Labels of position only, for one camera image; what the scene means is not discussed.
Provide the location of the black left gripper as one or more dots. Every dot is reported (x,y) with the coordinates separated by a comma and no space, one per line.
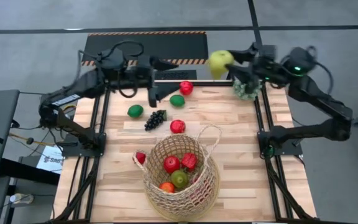
(143,73)

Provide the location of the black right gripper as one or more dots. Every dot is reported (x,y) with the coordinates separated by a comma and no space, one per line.
(264,67)

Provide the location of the yellow-green apple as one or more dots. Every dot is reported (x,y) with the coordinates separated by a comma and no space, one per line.
(219,62)

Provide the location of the green lime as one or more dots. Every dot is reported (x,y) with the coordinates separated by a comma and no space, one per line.
(177,100)
(135,111)

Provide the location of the pinkish red round fruit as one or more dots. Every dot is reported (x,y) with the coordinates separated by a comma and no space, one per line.
(186,87)
(177,126)

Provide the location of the red apple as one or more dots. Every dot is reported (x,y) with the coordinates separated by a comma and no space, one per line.
(171,164)

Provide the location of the red bell pepper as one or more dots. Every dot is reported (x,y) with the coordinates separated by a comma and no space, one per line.
(189,160)

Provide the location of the green pear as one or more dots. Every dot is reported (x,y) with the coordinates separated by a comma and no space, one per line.
(179,178)

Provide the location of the orange red round fruit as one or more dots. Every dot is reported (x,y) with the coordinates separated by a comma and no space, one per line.
(167,187)

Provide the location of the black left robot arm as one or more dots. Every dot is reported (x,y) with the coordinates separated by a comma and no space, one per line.
(73,90)

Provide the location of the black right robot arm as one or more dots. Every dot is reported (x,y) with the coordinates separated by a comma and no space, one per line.
(319,99)

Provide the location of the pale green plant in patterned pot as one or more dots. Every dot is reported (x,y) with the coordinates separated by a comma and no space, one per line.
(244,91)

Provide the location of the black floor mat hazard stripes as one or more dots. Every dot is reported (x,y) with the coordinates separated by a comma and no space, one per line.
(166,46)

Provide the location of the black grape bunch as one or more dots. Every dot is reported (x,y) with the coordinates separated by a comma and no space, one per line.
(154,120)

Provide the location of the red strawberry with green leaves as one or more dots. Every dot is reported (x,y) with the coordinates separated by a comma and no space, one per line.
(140,157)

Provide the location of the white printed paper sheet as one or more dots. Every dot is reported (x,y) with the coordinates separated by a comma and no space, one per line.
(50,160)

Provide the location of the black beam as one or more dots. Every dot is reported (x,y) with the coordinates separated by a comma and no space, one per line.
(26,171)

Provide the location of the small white device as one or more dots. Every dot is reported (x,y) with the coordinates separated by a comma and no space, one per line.
(20,198)

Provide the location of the black aluminium table frame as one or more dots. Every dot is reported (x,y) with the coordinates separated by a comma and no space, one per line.
(106,112)
(256,118)

